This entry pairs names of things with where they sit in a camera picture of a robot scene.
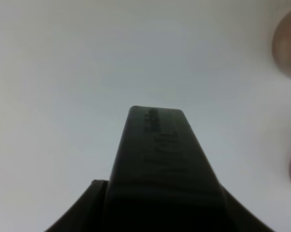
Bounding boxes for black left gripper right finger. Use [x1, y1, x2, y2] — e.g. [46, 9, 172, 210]
[221, 185, 273, 232]

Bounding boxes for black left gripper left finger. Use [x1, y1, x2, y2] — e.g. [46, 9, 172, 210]
[47, 180, 108, 232]

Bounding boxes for dark green pump bottle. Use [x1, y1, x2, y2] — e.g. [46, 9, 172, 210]
[102, 106, 232, 232]

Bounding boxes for brown translucent plastic cup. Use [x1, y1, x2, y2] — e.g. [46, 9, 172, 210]
[271, 11, 291, 78]

